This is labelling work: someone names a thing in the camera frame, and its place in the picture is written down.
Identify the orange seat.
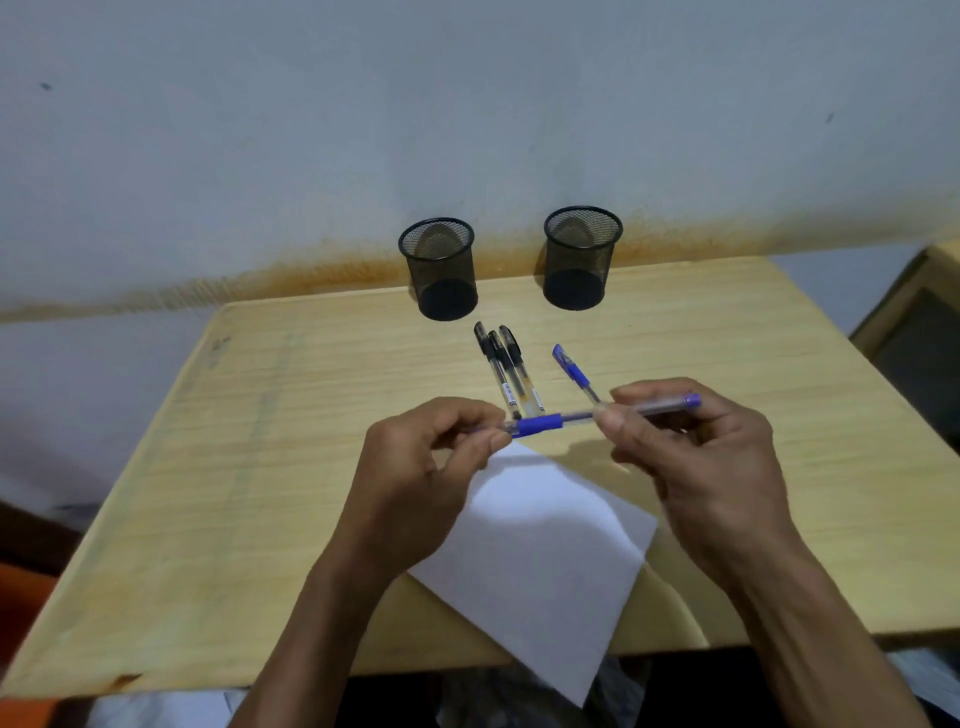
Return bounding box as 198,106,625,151
0,562,63,728

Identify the wooden side furniture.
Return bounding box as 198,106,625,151
849,238,960,456

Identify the black mesh pen cup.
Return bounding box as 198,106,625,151
543,206,624,312
398,217,480,322

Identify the person's right forearm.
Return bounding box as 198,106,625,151
726,540,933,728

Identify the person's right hand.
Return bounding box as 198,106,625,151
592,377,807,594

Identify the person's left forearm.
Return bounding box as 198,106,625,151
228,541,406,728

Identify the white paper sheet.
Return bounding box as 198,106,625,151
407,441,660,708

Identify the blue capped clear pen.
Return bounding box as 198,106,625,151
552,344,603,407
468,393,703,440

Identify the person's left hand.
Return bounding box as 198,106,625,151
330,396,515,594

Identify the black capped clear pen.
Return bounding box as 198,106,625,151
498,324,548,414
474,321,523,420
488,330,538,418

